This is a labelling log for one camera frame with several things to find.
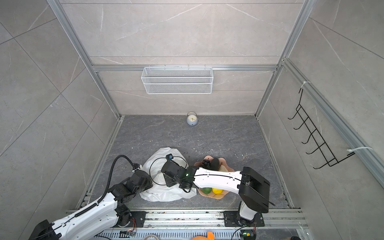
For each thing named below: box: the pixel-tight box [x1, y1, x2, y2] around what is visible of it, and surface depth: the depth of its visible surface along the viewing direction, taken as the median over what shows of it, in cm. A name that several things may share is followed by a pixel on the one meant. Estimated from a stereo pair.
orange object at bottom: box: [191, 231, 215, 240], surface depth 67 cm
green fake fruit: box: [201, 187, 213, 194], surface depth 78 cm
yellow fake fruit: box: [212, 188, 223, 195], surface depth 78 cm
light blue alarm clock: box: [186, 111, 198, 126], surface depth 116 cm
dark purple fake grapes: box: [201, 159, 211, 169], surface depth 87 cm
